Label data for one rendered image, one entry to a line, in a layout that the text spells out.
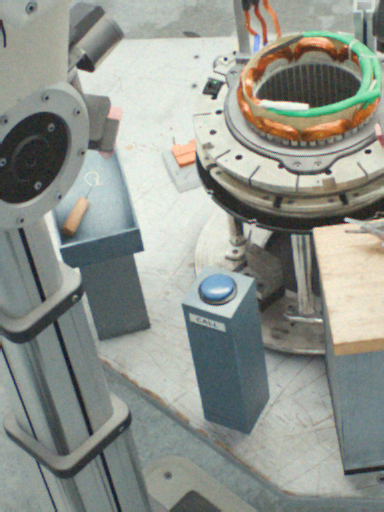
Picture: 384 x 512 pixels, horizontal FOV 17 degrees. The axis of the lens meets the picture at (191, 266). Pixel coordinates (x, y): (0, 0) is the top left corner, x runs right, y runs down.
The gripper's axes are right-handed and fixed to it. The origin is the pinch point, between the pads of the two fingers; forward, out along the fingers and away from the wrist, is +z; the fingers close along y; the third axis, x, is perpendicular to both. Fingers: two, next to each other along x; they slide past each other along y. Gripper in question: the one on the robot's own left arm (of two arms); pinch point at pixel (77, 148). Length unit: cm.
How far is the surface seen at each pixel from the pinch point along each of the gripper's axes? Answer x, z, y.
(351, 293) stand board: 17.2, -5.0, -38.5
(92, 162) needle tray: -3.5, 10.6, 0.3
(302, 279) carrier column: 7.0, 17.3, -31.2
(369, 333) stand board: 22.7, -7.2, -41.3
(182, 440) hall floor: 7, 115, -6
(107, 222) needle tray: 7.2, 6.5, -4.7
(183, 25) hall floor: -127, 162, 23
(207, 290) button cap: 17.8, -0.9, -20.8
